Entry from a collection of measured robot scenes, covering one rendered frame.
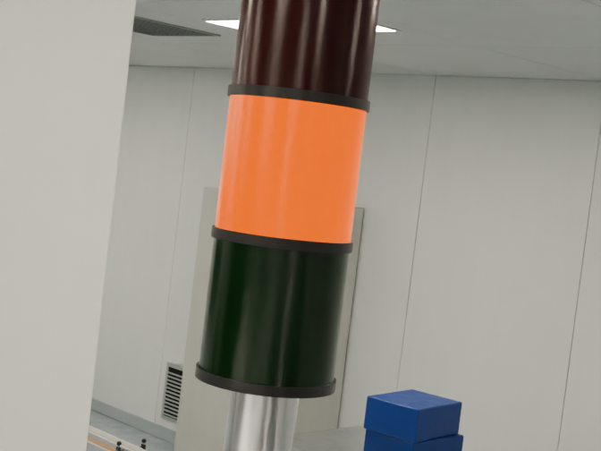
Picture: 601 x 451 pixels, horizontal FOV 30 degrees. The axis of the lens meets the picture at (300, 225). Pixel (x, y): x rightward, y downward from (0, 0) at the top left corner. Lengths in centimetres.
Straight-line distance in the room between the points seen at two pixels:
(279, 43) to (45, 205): 163
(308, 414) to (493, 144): 213
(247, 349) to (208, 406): 764
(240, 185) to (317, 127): 3
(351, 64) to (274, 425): 13
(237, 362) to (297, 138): 8
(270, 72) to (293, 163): 3
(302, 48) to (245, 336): 10
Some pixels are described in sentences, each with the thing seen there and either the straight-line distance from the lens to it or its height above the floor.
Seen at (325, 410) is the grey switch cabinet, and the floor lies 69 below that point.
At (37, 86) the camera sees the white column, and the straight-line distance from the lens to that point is 197.
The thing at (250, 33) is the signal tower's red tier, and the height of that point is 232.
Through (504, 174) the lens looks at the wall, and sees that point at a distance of 683.
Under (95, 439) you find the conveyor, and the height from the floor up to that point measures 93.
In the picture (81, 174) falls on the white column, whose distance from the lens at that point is 203.
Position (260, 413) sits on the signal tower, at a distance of 40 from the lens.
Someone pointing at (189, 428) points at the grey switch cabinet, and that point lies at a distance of 820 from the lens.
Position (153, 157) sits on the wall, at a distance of 927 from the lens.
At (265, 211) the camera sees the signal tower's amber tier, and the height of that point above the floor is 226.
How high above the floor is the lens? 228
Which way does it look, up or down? 3 degrees down
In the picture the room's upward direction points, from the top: 7 degrees clockwise
